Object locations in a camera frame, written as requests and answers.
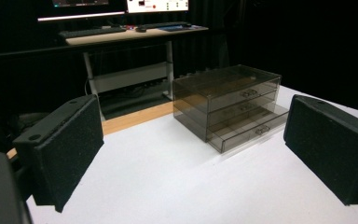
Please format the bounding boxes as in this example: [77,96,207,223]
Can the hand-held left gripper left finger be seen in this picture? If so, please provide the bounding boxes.
[12,94,105,214]

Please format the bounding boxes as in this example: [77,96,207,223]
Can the blue mouse pad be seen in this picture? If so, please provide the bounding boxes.
[158,24,200,33]

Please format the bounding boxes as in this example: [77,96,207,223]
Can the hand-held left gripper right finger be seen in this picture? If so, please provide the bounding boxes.
[282,94,358,206]

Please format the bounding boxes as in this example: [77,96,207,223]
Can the computer monitor with dark screen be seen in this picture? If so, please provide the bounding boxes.
[36,0,127,22]

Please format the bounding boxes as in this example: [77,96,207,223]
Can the computer monitor with white screen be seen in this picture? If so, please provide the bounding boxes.
[126,0,190,15]

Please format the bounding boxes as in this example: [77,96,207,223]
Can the wooden desk with white legs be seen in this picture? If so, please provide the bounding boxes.
[64,25,210,121]

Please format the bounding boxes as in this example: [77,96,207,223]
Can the smoky clear drawer organizer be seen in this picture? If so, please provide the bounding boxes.
[172,63,290,154]

